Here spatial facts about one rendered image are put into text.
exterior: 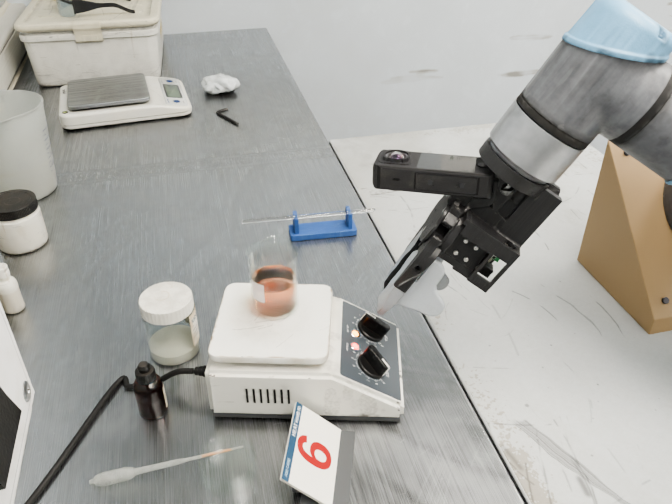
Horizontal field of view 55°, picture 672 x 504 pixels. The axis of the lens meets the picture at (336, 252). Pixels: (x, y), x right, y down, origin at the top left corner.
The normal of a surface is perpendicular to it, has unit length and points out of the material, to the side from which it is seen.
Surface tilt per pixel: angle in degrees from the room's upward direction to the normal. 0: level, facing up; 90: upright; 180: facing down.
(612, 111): 98
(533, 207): 83
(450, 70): 90
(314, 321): 0
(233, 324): 0
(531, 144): 76
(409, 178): 85
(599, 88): 83
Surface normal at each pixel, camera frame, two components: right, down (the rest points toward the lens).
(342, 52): 0.23, 0.55
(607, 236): -0.97, 0.14
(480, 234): -0.24, 0.45
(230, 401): -0.04, 0.57
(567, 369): 0.00, -0.82
